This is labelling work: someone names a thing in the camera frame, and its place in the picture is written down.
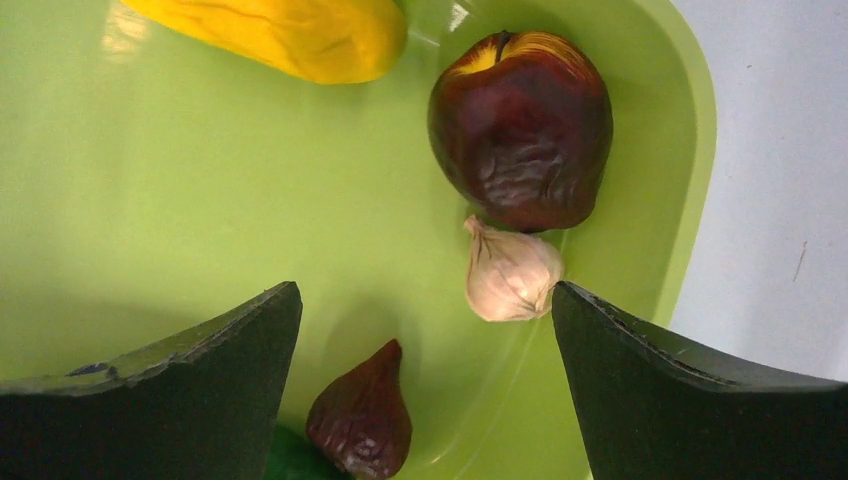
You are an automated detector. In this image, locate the white garlic bulb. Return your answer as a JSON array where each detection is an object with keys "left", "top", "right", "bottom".
[{"left": 464, "top": 215, "right": 565, "bottom": 322}]

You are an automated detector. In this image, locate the short dark green cucumber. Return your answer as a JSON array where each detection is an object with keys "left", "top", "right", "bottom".
[{"left": 263, "top": 424, "right": 353, "bottom": 480}]

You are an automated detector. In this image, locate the dark purple mangosteen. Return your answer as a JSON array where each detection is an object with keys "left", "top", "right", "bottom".
[{"left": 427, "top": 30, "right": 614, "bottom": 233}]

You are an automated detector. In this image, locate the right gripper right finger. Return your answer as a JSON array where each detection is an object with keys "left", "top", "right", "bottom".
[{"left": 552, "top": 282, "right": 847, "bottom": 479}]

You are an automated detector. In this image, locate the dark red small fruit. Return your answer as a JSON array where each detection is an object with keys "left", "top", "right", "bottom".
[{"left": 305, "top": 339, "right": 413, "bottom": 479}]

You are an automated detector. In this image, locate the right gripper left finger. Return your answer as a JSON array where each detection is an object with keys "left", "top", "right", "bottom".
[{"left": 1, "top": 282, "right": 303, "bottom": 479}]

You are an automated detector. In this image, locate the yellow corn cob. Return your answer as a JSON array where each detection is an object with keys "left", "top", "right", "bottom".
[{"left": 127, "top": 0, "right": 407, "bottom": 85}]

